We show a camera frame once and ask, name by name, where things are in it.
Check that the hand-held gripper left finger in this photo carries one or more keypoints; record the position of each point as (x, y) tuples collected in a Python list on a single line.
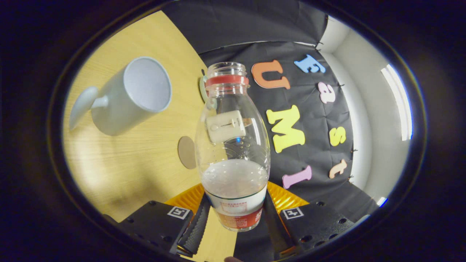
[(156, 225)]

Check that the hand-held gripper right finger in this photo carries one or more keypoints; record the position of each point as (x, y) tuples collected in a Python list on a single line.
[(316, 225)]

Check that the round brown coaster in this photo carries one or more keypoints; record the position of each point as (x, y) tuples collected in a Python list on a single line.
[(186, 153)]

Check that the clear juice bottle red label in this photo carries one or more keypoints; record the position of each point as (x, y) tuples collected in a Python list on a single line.
[(233, 182)]

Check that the white cup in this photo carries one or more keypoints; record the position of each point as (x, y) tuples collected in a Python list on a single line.
[(120, 109)]

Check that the wooden table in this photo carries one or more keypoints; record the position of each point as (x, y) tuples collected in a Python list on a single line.
[(145, 163)]

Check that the small ceiling light panel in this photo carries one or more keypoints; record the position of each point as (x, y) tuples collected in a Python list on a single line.
[(381, 201)]

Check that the white kitchen appliance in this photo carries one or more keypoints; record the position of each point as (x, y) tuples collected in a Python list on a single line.
[(225, 126)]

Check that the pale green plate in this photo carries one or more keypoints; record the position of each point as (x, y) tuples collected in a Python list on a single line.
[(201, 87)]

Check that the large ceiling light panel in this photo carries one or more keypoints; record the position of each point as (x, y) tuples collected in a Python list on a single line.
[(397, 102)]

